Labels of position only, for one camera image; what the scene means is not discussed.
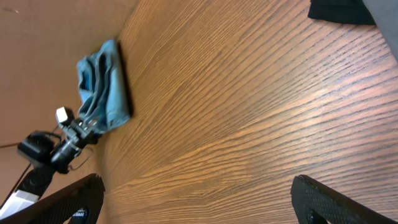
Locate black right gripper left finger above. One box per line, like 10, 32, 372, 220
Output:
1, 174, 105, 224

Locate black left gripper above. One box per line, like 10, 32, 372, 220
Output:
63, 119, 101, 149

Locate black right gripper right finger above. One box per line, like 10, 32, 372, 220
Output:
290, 175, 397, 224

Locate blue denim jeans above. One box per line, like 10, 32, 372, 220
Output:
76, 40, 131, 134

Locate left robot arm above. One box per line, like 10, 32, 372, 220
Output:
1, 119, 105, 224

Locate black garment with white print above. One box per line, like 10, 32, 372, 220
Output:
308, 0, 376, 25

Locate grey trousers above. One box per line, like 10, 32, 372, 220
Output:
363, 0, 398, 60

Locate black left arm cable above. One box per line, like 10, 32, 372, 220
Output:
0, 132, 94, 209

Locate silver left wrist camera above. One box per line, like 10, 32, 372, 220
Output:
55, 107, 75, 126

